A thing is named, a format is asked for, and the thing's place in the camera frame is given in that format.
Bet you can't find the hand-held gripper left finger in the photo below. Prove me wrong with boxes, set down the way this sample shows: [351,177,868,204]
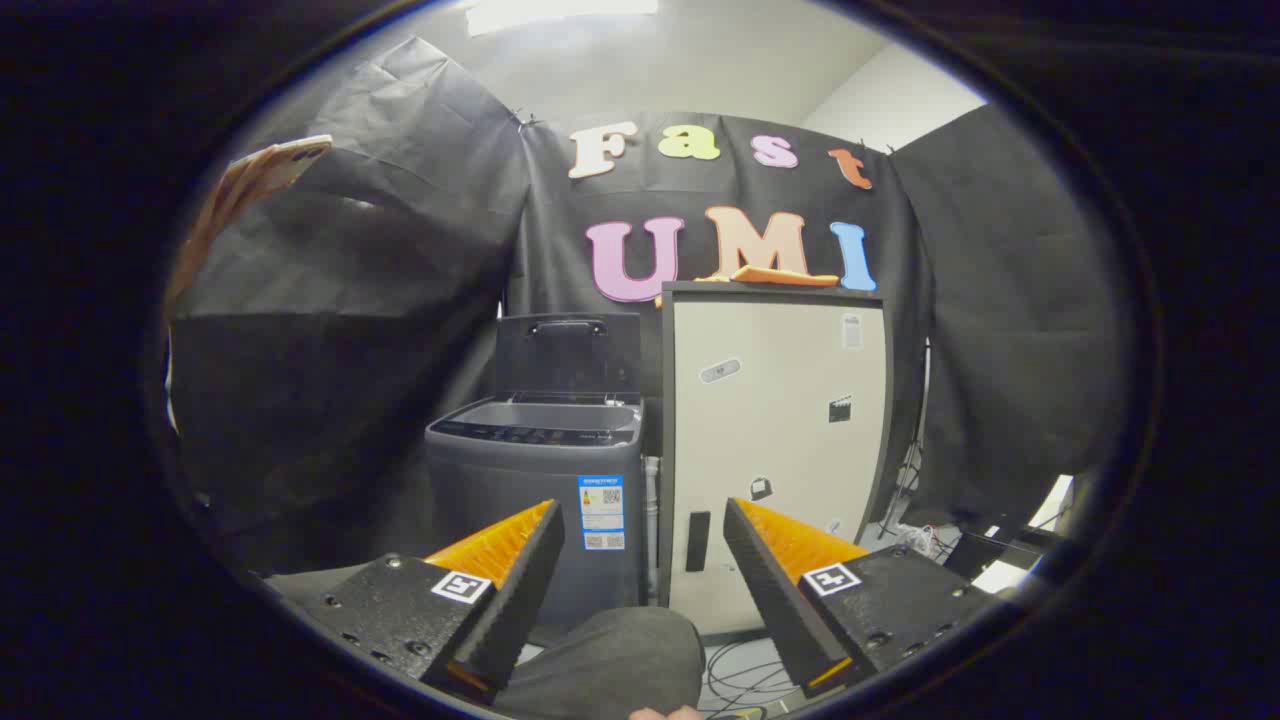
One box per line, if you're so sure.
[268,498,567,706]

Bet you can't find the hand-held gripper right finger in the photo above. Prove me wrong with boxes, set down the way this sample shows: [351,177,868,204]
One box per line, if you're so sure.
[722,497,1006,701]

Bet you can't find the grey washing machine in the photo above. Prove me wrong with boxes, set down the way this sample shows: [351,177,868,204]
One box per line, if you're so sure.
[425,398,647,641]

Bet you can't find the orange polo shirt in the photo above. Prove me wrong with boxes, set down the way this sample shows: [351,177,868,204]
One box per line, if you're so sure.
[698,264,841,290]

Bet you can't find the person's grey trouser leg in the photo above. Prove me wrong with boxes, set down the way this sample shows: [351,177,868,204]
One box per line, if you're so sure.
[490,606,707,720]

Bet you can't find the black backdrop cloth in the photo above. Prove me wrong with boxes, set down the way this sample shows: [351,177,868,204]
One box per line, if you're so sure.
[165,35,1126,581]

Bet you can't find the light wooden panel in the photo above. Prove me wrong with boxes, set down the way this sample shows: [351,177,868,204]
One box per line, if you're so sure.
[165,135,334,303]

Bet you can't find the ceiling light panel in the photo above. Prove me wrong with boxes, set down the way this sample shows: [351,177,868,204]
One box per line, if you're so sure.
[465,0,661,37]

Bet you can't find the black floor cables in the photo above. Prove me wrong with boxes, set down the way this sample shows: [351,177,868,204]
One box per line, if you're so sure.
[704,640,803,713]

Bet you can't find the cream cabinet with dark frame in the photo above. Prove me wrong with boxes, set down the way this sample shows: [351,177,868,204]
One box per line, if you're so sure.
[658,281,894,637]

